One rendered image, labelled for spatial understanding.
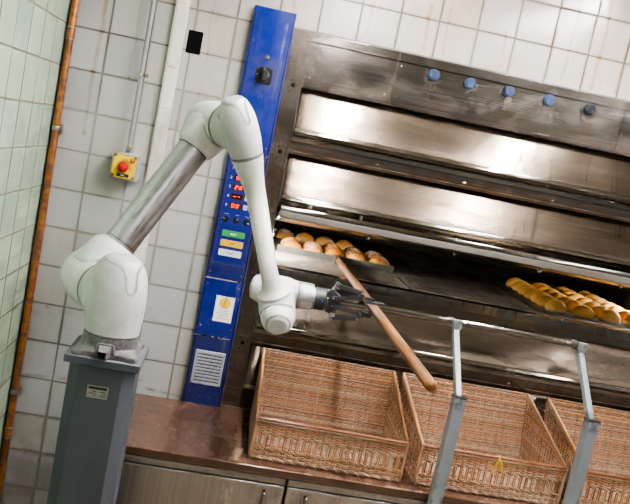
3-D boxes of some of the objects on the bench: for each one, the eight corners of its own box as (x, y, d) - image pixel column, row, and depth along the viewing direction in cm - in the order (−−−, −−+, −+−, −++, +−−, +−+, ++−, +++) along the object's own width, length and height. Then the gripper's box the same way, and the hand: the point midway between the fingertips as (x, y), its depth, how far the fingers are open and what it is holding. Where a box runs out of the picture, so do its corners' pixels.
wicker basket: (529, 456, 333) (545, 395, 330) (654, 478, 339) (670, 417, 335) (574, 511, 285) (593, 439, 282) (718, 535, 291) (739, 465, 287)
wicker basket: (248, 410, 320) (261, 345, 317) (382, 433, 325) (397, 369, 322) (245, 458, 272) (260, 382, 269) (402, 485, 277) (419, 411, 274)
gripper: (317, 272, 263) (385, 284, 266) (307, 318, 265) (375, 330, 268) (319, 276, 256) (389, 289, 259) (309, 323, 258) (379, 335, 261)
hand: (372, 308), depth 263 cm, fingers closed on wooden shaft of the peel, 3 cm apart
